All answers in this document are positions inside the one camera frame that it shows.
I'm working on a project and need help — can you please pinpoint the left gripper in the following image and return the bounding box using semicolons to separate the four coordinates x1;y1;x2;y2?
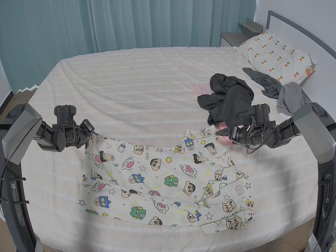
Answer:
76;119;95;147

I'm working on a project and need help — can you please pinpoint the pink garment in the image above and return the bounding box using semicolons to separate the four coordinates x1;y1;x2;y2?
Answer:
193;82;233;143

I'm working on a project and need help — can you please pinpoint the grey bedside table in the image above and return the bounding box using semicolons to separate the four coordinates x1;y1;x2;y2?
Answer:
220;18;263;47

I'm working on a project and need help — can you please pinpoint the white printed pyjama top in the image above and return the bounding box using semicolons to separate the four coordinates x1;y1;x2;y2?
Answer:
76;129;256;235

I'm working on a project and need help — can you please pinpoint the dark grey garment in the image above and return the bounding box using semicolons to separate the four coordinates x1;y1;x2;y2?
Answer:
242;67;283;99

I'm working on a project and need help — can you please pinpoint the black garment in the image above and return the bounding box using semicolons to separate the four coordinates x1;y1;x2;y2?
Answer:
197;73;254;127

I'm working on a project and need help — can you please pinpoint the white printed pillow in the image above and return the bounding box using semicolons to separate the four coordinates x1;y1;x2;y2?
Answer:
235;30;317;85

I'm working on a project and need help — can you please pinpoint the bed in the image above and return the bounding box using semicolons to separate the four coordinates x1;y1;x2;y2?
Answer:
0;10;336;252

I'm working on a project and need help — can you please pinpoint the black cable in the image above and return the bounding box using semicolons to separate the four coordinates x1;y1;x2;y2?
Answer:
245;140;266;155

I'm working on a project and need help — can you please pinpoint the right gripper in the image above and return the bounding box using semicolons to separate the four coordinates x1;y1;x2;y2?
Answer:
228;126;252;145

